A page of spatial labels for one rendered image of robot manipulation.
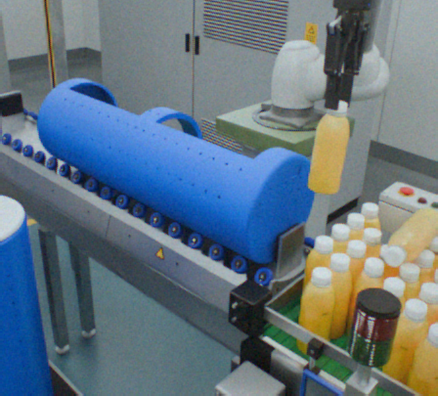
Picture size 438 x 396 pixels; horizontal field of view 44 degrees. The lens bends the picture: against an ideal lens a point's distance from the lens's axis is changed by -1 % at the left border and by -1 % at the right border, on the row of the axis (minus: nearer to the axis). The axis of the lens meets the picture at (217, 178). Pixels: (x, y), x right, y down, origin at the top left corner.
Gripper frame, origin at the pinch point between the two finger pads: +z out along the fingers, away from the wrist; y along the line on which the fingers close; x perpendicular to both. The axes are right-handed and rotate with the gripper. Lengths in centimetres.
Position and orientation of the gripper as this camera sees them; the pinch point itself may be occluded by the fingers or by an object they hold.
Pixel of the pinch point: (338, 92)
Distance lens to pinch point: 116.9
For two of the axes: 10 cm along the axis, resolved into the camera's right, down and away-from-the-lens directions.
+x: 7.3, 2.8, -6.2
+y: -6.8, 2.1, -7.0
